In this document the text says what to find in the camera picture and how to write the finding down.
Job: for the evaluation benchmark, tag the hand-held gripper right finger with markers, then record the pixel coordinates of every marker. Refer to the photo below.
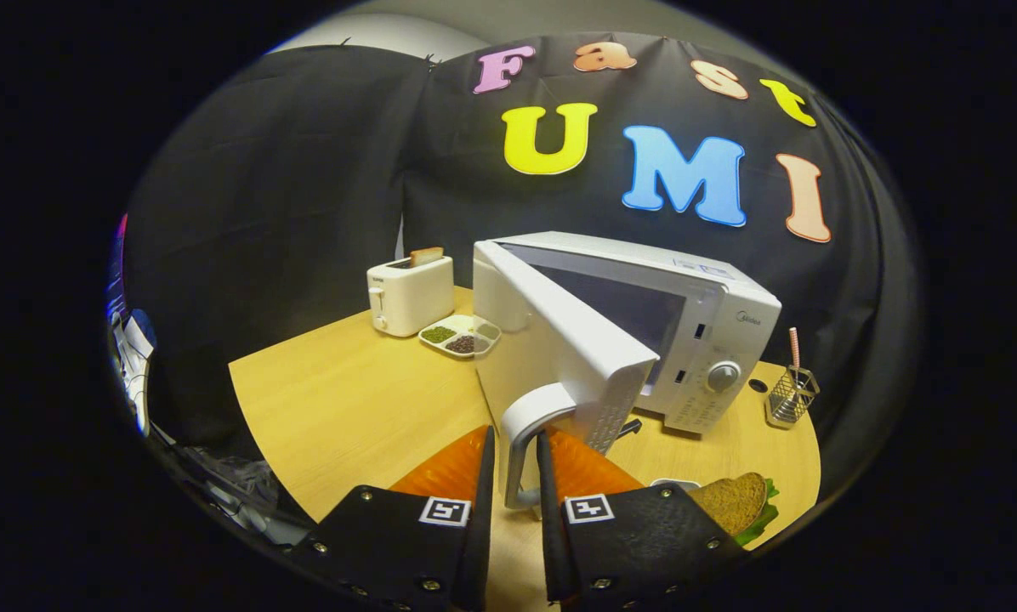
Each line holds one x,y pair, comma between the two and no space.
548,527

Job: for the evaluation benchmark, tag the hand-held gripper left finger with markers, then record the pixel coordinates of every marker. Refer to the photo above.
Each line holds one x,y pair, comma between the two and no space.
485,527

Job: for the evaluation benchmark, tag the white microwave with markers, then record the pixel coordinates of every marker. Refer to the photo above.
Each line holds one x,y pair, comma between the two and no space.
559,340

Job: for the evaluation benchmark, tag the brown bread lettuce sandwich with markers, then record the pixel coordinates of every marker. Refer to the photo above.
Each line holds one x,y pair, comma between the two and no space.
734,501

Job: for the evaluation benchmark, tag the white ribbed tray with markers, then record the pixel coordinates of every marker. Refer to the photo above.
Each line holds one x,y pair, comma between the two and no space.
678,483

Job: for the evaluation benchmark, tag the white divided bean dish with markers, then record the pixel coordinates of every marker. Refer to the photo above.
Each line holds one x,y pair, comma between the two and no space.
462,336

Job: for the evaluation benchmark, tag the white toaster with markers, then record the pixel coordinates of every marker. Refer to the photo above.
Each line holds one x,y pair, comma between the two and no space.
415,297

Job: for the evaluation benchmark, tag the black round table grommet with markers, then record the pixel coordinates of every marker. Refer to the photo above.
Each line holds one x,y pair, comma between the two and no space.
758,385

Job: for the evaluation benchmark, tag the brown toast slice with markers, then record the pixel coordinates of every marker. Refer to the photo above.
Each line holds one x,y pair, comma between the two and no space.
427,256

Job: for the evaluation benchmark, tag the red striped straw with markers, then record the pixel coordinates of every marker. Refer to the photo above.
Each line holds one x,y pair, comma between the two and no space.
794,347

